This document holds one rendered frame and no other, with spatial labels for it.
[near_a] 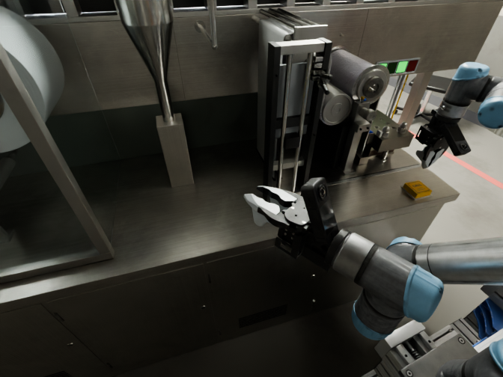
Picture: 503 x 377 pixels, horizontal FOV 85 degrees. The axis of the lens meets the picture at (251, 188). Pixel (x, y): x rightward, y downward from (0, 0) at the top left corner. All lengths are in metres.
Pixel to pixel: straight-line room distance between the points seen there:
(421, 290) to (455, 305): 1.69
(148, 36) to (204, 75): 0.39
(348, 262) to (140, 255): 0.66
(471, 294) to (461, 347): 1.29
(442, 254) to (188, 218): 0.74
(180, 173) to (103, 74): 0.46
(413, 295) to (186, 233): 0.69
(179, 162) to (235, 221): 0.31
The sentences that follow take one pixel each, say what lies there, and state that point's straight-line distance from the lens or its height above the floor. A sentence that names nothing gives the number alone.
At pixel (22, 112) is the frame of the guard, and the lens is 0.70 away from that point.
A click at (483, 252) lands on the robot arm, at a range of 0.58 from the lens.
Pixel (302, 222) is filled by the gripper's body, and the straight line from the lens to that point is 0.50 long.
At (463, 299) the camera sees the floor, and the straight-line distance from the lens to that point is 2.23.
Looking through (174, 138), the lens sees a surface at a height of 1.12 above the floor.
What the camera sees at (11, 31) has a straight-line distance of 0.78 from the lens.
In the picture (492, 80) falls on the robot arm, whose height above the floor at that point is 1.34.
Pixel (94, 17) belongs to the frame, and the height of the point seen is 1.45.
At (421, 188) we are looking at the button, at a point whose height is 0.92.
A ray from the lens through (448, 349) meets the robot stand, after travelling 0.99.
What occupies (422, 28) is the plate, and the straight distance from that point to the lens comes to 1.66.
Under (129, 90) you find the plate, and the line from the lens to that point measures 1.23.
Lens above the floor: 1.62
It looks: 41 degrees down
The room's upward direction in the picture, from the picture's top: straight up
